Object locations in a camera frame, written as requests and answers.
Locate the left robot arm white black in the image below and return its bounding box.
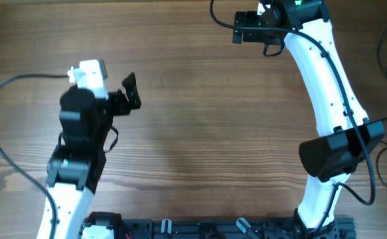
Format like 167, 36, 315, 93
37, 73, 141, 238

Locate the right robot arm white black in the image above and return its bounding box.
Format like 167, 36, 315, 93
232, 1, 384, 237

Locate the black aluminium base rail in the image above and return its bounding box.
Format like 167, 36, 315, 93
80, 212, 356, 239

